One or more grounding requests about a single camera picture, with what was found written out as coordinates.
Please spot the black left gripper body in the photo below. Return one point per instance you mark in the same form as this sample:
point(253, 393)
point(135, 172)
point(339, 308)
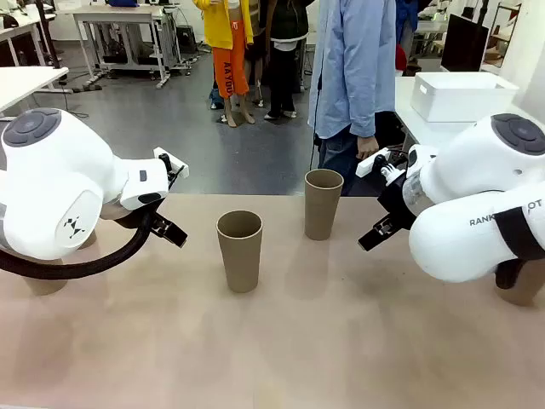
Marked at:
point(132, 217)

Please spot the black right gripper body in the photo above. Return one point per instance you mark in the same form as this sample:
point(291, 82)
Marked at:
point(394, 200)

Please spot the black monitor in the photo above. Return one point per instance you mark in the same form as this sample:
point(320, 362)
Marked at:
point(464, 42)

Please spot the person's left hand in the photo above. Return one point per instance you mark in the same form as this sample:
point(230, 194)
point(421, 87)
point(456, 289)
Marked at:
point(367, 148)

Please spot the blue hanging jacket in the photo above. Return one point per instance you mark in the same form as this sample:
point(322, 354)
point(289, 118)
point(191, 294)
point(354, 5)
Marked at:
point(406, 21)

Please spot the white side table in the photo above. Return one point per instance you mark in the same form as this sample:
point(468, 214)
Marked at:
point(404, 106)

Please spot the white desk with dark drawers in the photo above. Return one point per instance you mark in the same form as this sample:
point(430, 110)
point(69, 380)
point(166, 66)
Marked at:
point(21, 40)

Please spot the grey top metal desk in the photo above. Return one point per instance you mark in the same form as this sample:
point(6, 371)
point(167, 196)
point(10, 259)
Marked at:
point(115, 17)

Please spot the black computer tower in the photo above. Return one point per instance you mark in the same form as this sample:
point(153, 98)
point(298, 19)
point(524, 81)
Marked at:
point(187, 39)

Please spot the person in blue shirt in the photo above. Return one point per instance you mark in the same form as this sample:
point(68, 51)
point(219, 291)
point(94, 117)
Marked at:
point(340, 64)

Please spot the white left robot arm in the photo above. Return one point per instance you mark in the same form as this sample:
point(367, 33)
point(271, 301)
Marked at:
point(51, 179)

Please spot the red object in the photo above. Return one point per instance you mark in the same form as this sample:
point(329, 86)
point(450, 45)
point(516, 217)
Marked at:
point(400, 57)

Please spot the person in black clothes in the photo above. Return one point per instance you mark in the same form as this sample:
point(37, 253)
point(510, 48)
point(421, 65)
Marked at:
point(285, 51)

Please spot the black pole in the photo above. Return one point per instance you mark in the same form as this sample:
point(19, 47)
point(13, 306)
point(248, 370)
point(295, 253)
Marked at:
point(47, 34)

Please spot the person's left forearm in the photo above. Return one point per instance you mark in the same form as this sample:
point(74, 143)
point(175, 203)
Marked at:
point(371, 111)

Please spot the blue cloth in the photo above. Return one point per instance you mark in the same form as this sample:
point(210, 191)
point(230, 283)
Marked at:
point(123, 2)

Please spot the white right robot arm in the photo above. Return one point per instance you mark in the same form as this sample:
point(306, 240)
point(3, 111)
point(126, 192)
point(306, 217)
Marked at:
point(468, 170)

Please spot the white plastic basket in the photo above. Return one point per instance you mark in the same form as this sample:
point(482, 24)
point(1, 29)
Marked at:
point(464, 98)

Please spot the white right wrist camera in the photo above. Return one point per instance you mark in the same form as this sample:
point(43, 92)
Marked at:
point(368, 164)

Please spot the person in yellow jacket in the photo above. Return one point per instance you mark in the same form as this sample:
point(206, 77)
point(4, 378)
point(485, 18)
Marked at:
point(221, 25)

